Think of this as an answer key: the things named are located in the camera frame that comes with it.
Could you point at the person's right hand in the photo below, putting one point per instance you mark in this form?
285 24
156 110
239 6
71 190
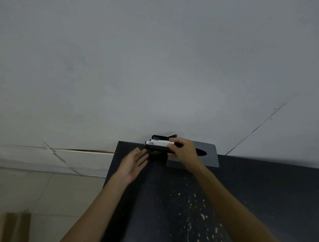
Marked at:
188 155

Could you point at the person's left hand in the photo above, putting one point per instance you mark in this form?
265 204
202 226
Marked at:
130 165

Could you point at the person's right thumb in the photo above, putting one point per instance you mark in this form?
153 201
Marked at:
173 153

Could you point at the person's left fingers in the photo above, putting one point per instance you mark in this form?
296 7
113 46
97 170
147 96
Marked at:
141 158

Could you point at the black marker holder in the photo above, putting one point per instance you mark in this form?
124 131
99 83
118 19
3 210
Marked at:
157 149

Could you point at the white marker pen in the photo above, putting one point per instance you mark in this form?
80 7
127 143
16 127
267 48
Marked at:
158 143

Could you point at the person's right forearm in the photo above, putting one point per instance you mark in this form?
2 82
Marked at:
231 207

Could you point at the person's left forearm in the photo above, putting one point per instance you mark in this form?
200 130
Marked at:
96 210

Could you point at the grey metal plate with hole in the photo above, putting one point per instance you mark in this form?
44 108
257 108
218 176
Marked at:
208 153

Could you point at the brown cardboard box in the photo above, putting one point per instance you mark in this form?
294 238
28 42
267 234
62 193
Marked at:
15 226

